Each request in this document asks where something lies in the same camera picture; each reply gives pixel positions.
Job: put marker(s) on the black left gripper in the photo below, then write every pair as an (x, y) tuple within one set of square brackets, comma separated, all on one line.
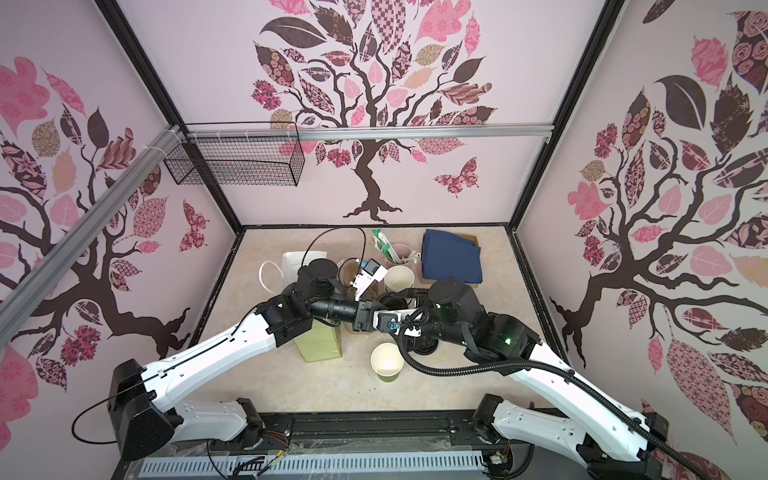
[(364, 316)]

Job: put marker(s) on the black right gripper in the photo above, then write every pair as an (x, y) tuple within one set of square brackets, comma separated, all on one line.
[(417, 324)]

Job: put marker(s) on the white green paper cup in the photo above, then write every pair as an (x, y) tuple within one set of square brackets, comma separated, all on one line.
[(386, 361)]

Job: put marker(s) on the black cup lid stack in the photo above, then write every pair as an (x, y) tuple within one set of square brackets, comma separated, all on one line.
[(421, 345)]

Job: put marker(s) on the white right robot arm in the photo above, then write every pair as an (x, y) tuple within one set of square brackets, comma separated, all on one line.
[(607, 439)]

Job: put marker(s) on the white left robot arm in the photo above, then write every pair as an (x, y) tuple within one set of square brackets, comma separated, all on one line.
[(147, 404)]

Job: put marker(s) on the stacked paper cups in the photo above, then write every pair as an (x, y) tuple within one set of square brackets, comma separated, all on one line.
[(398, 278)]

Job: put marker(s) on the pink bucket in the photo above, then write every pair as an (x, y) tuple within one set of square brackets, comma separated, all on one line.
[(401, 254)]

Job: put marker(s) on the green wrapped stirrers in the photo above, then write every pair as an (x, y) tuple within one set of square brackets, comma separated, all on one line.
[(382, 244)]

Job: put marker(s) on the blue napkin stack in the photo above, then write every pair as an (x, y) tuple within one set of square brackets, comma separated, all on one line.
[(451, 255)]

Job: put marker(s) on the brown cardboard napkin box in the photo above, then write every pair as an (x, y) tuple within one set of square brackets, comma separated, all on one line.
[(468, 240)]

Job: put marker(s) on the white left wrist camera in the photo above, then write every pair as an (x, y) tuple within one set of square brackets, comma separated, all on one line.
[(370, 272)]

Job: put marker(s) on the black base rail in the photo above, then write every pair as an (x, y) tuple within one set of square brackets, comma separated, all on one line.
[(363, 432)]

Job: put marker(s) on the white slotted cable duct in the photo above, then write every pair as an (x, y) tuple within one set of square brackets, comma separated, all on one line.
[(313, 466)]

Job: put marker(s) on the aluminium rail back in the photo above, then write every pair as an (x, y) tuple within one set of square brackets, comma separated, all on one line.
[(372, 133)]

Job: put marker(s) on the aluminium rail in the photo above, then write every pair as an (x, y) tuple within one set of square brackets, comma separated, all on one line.
[(18, 307), (372, 133)]

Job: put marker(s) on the black wire basket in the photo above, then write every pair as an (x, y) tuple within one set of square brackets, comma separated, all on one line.
[(261, 153)]

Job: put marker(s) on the aluminium rail left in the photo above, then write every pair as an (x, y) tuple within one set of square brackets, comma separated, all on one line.
[(18, 307)]

